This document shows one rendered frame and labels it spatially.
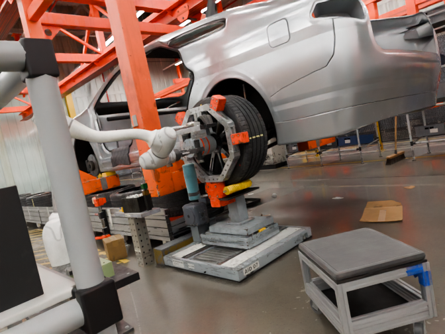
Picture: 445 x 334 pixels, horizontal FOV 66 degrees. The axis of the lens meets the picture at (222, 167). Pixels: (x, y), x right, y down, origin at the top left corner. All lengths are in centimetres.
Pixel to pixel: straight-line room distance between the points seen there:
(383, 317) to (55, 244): 146
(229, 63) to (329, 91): 85
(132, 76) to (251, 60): 91
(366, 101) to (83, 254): 209
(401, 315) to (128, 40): 244
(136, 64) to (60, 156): 251
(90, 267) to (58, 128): 13
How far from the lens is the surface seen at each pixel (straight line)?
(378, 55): 238
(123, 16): 294
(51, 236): 191
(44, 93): 36
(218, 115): 231
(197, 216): 272
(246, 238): 249
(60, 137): 36
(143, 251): 286
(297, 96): 235
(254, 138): 234
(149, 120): 278
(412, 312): 150
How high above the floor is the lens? 88
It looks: 5 degrees down
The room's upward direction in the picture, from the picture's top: 11 degrees counter-clockwise
